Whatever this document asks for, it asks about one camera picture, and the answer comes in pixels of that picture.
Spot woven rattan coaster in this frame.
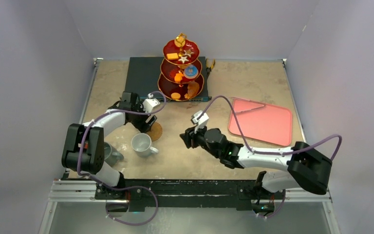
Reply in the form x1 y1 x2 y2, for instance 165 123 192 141
146 122 163 141

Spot square yellow biscuit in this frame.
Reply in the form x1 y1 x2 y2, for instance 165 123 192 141
166 53 179 60

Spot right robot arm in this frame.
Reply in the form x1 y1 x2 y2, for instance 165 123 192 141
180 127 333 198

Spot grey ceramic mug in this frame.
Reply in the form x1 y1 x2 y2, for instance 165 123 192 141
104 142 124 167

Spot aluminium frame rail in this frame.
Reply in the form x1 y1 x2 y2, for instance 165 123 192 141
48 180 332 202

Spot red three-tier cake stand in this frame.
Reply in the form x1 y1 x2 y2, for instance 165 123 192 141
163 33 201 101

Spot round biscuit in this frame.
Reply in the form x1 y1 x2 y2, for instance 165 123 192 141
170 92 181 100

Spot brown centred star cookie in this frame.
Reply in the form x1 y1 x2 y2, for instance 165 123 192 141
183 49 194 58

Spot pink serving tray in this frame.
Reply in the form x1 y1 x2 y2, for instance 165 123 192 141
228 103 293 146

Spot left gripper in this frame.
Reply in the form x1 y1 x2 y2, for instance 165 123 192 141
130 101 156 133

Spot white iced star cookie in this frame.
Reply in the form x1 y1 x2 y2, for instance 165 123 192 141
178 56 189 64

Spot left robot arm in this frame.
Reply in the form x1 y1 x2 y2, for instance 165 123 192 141
61 91 162 199

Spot orange fish shaped cake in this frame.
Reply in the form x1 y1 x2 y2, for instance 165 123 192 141
174 72 184 83

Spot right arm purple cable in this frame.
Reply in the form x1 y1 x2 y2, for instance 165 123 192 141
195 95 342 219

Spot blue frosted donut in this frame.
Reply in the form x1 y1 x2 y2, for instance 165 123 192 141
183 64 199 79

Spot pink silicone metal tongs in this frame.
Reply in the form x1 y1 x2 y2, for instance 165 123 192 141
231 97 266 114

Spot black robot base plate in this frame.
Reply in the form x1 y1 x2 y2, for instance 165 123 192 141
95 179 283 212

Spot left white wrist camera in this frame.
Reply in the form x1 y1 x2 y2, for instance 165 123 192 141
142 94 160 113

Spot brown baked bread piece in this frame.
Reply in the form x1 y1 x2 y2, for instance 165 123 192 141
184 81 200 99

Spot dark network switch box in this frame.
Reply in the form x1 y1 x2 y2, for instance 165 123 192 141
124 57 212 102

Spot round biscuit tray corner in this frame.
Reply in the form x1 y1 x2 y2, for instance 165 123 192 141
174 36 186 48

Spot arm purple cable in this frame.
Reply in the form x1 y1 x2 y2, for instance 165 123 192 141
195 95 342 219
76 91 168 226

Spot white ceramic mug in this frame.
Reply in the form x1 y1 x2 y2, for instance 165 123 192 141
131 133 159 157

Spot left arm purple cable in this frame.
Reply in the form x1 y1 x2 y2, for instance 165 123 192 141
76 91 168 226

